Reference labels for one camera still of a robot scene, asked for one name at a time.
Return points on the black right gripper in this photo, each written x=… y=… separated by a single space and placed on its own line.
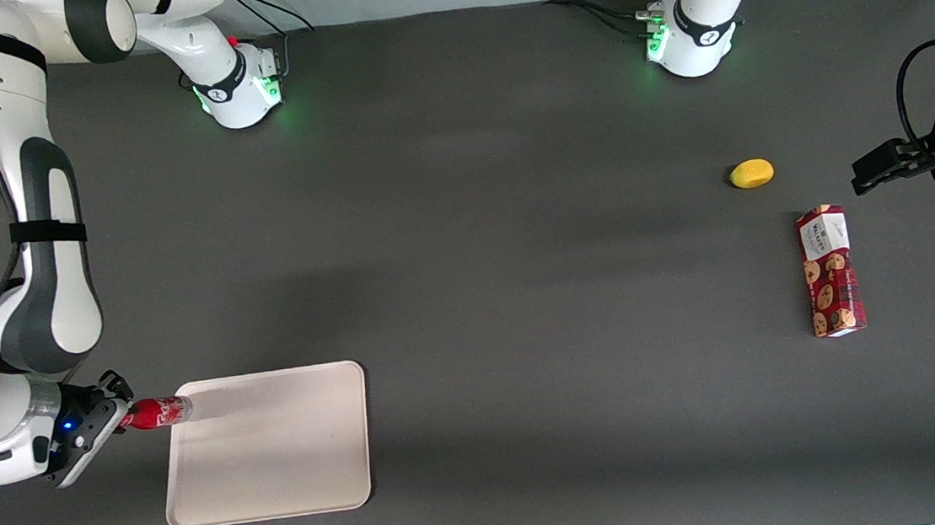
x=85 y=417

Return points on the red coke bottle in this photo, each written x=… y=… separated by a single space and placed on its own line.
x=159 y=412

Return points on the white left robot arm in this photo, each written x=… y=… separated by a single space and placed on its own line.
x=705 y=30

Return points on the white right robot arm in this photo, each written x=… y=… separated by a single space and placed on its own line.
x=45 y=274

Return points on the beige plastic tray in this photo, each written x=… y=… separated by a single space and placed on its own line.
x=268 y=449

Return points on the red cookie box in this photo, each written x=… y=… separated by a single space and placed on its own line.
x=831 y=273

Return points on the yellow lemon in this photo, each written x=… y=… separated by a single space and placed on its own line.
x=752 y=173

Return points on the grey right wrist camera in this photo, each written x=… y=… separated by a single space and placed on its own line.
x=88 y=456

